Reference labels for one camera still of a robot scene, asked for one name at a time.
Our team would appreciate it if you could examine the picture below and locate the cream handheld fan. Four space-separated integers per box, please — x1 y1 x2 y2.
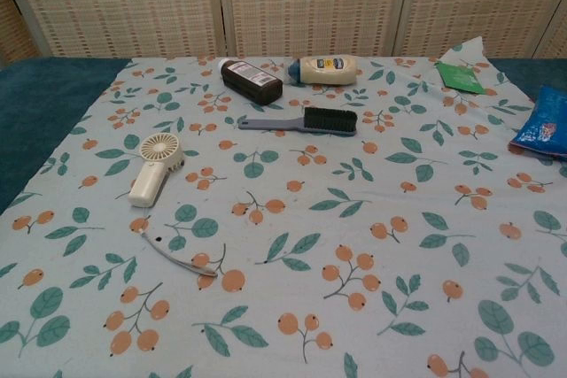
128 134 186 209

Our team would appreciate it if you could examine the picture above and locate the grey brush with black bristles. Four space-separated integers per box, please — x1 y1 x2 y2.
237 106 359 139

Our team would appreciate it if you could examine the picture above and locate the floral fruit print tablecloth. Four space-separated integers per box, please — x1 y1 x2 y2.
0 36 567 378

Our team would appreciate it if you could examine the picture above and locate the dark brown liquid bottle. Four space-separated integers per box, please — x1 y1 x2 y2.
219 58 284 107

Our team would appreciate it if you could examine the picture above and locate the cream mayonnaise squeeze bottle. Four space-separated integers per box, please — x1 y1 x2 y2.
287 56 359 87

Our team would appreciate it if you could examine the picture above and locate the woven bamboo folding screen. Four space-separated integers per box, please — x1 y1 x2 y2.
0 0 567 60

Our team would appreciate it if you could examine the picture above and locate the green paper card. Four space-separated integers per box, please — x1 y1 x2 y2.
435 60 485 96

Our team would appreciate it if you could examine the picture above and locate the blue snack bag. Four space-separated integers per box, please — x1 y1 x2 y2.
508 84 567 161

